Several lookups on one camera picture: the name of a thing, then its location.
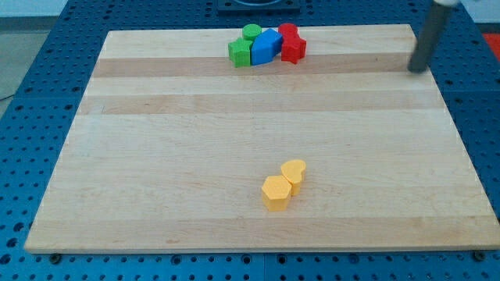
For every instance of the yellow hexagon block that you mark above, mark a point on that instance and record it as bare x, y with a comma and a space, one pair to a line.
276, 193

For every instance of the yellow heart block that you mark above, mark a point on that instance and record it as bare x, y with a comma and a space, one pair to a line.
294, 173

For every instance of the wooden board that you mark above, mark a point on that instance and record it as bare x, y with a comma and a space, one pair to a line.
171, 145

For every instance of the green star block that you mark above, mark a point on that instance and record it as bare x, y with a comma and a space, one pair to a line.
240, 52

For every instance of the blue arch block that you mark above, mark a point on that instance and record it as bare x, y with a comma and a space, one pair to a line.
265, 47

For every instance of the red star block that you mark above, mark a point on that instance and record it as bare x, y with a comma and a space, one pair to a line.
293, 49

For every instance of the green cylinder block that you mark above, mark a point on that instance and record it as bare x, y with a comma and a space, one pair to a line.
251, 31

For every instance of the red cylinder block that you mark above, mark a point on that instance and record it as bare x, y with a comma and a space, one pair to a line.
288, 30

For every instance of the grey pusher rod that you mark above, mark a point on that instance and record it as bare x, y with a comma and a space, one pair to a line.
430, 33

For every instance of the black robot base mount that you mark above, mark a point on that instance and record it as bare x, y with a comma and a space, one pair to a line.
258, 5

